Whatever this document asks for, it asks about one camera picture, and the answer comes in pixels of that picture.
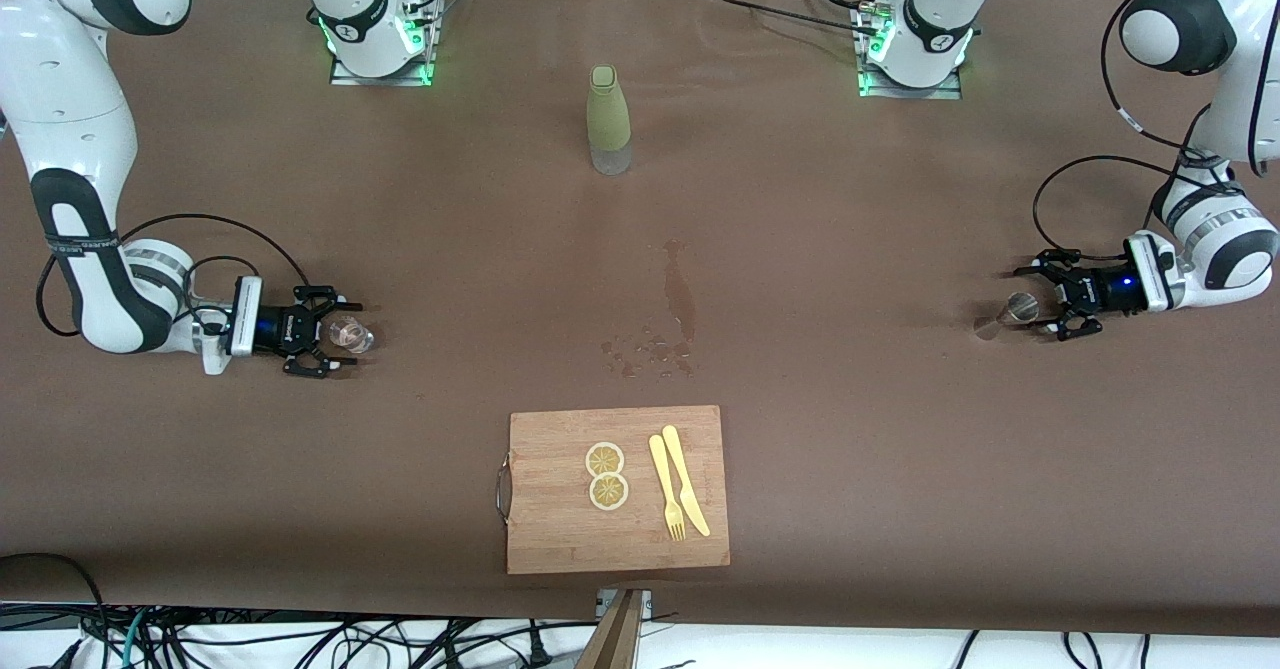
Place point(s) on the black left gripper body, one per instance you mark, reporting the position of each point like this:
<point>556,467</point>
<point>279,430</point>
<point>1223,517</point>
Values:
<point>1106,291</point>

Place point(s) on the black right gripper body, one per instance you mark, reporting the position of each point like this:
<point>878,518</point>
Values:
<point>273,327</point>

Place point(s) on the small clear glass cup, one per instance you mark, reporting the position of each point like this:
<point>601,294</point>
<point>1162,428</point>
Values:
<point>350,334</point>

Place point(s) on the steel double cone jigger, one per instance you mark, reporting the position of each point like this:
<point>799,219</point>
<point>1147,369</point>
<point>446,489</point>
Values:
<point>1020,306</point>

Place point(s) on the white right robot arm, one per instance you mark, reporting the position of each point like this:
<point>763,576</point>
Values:
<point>60,99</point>

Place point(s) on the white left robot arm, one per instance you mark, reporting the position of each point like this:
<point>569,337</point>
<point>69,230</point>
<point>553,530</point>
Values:
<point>1250,109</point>

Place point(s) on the brown table cover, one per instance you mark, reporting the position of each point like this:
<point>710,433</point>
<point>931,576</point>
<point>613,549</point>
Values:
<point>900,449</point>

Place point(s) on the wooden cutting board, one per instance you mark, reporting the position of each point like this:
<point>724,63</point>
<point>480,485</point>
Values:
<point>560,539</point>

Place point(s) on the lemon slice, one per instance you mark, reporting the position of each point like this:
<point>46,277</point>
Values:
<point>608,492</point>
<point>604,459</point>

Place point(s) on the green sleeved glass bottle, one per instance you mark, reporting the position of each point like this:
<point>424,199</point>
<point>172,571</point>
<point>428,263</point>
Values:
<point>608,119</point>

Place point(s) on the yellow plastic fork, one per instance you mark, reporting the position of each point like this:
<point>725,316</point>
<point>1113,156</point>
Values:
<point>661,469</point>

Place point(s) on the yellow plastic knife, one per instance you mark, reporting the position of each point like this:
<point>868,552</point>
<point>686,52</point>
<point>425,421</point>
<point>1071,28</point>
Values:
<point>685,479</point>

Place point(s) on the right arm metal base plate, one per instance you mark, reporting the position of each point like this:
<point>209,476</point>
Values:
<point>380,81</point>

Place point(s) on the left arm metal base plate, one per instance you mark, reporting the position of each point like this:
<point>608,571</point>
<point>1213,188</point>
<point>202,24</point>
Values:
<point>910,93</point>

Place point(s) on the small metal bracket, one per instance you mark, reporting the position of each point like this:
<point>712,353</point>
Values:
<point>603,601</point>

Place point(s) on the wooden post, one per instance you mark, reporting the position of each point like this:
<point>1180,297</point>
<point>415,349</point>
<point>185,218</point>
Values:
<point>612,644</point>

